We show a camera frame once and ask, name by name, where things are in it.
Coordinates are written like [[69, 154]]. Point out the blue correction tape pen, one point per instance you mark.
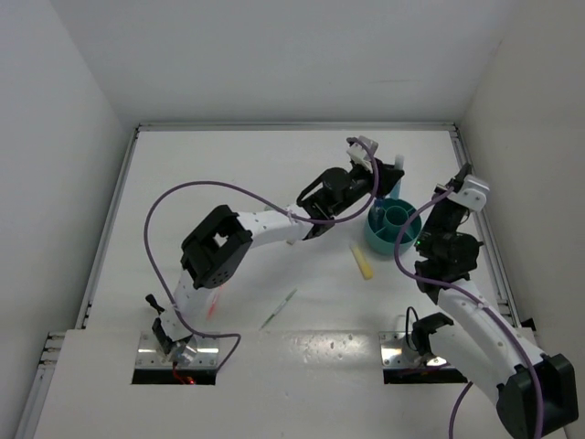
[[377, 214]]

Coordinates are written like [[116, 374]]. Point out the metal base plate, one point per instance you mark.
[[198, 353], [396, 353]]

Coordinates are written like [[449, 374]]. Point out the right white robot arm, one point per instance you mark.
[[534, 394]]

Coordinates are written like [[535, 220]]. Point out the blue highlighter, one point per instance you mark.
[[399, 165]]

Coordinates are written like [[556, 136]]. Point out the yellow highlighter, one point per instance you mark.
[[362, 263]]

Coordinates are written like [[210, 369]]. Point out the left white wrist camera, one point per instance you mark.
[[360, 149]]

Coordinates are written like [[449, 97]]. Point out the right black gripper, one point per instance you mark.
[[456, 180]]

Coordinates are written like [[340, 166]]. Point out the teal round divided container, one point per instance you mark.
[[383, 241]]

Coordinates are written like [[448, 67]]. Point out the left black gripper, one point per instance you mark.
[[388, 176]]

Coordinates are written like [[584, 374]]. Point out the green pen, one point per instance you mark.
[[278, 308]]

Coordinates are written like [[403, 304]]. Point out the pink pen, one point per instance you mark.
[[213, 305]]

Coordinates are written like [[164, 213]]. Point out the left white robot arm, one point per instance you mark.
[[213, 251]]

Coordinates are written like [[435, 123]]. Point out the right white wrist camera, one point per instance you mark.
[[472, 195]]

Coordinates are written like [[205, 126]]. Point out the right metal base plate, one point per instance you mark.
[[396, 353]]

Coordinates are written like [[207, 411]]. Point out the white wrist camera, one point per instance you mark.
[[360, 149], [472, 195]]

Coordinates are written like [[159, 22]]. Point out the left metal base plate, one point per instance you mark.
[[198, 353]]

